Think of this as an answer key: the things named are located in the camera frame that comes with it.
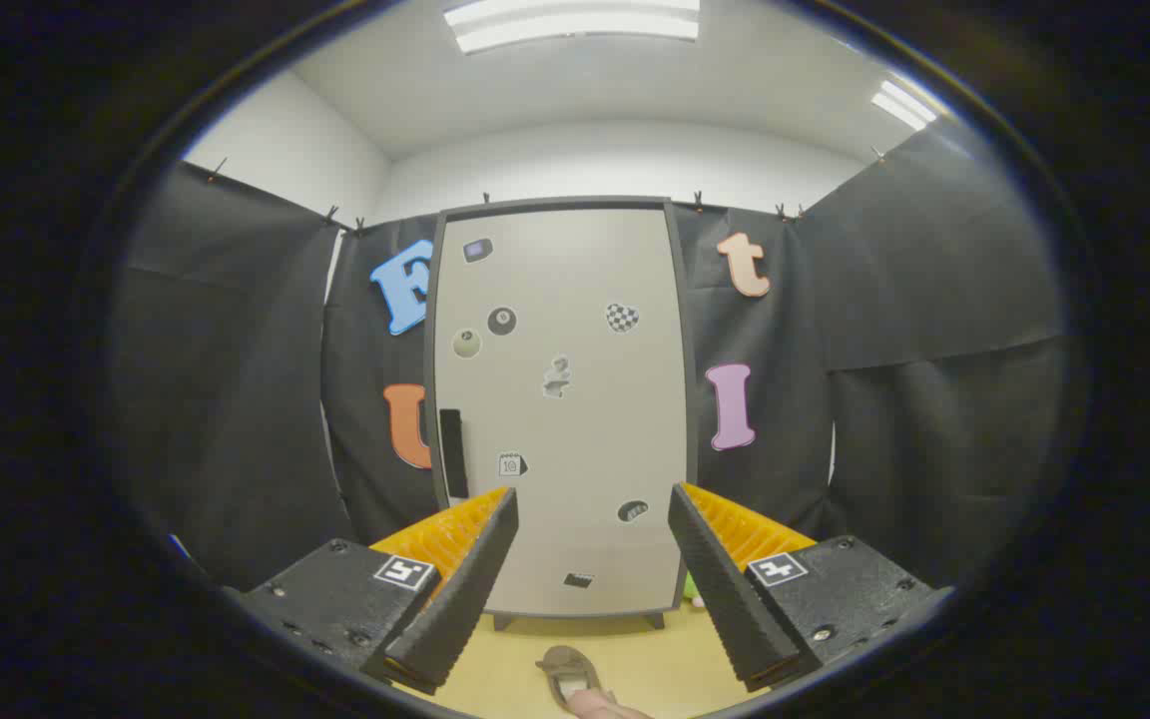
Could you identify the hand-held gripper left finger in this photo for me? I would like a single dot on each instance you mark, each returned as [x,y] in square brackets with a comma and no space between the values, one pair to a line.
[460,599]

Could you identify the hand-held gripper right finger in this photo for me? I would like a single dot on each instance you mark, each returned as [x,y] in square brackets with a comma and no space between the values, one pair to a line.
[725,589]

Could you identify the brown fuzzy shoe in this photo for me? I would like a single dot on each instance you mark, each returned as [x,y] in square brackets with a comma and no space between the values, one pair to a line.
[563,664]

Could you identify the grey shoe cabinet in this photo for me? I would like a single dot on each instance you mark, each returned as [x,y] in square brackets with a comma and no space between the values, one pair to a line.
[691,399]

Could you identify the green plush toy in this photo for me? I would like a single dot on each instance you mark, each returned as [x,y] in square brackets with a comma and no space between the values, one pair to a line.
[692,589]

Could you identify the black backdrop cloth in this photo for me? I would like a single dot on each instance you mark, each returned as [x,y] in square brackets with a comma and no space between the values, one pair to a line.
[236,379]

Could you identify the small ceiling light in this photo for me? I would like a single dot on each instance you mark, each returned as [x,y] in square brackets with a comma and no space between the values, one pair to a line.
[902,105]

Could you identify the long ceiling light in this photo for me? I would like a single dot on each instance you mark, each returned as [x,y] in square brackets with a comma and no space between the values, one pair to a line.
[575,25]

